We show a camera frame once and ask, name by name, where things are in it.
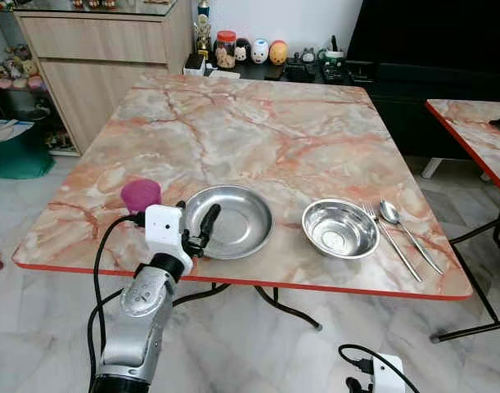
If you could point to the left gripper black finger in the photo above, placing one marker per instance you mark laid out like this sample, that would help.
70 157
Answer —
210 219
182 209

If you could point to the small grey animal figure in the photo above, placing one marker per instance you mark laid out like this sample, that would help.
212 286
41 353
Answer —
307 56

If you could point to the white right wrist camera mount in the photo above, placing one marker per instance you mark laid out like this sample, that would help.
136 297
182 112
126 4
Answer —
389 377

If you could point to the green plastic bin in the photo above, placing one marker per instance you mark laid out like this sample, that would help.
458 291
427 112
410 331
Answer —
20 155

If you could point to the steel cooking pot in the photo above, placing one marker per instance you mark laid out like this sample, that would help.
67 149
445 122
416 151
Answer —
20 102

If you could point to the stainless steel plate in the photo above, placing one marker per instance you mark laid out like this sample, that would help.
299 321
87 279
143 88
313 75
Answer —
243 221

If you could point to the golden trophy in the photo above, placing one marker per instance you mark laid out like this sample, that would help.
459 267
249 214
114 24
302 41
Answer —
202 33

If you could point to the white egg shaped figure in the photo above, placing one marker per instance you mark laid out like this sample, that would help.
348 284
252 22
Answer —
260 51

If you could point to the marble pattern folding table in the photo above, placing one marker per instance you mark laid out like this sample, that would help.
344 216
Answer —
479 135
274 139

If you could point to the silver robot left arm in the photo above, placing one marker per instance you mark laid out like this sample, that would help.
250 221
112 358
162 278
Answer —
143 315

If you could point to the black egg shaped figure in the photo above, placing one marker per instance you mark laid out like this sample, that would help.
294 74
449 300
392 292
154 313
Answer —
243 51

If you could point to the black television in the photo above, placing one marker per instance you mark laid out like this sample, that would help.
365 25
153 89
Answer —
430 37

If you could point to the clear jar with red lid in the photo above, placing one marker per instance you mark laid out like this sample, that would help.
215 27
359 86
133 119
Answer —
226 51

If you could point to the stainless steel fork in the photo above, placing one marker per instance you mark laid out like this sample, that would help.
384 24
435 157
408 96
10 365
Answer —
389 238

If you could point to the stainless steel spoon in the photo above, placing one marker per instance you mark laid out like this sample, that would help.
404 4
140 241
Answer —
389 211

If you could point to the stainless steel bowl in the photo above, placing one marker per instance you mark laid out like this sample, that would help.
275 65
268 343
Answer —
340 230

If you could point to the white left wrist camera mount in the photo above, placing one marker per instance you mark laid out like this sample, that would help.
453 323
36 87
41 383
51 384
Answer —
162 228

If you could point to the orange egg shaped figure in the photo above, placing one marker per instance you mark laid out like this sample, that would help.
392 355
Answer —
278 53

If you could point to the light wooden cabinet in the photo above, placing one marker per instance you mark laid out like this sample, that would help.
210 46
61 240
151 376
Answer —
102 74

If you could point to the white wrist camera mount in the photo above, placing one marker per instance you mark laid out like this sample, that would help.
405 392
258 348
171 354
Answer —
389 377
162 228

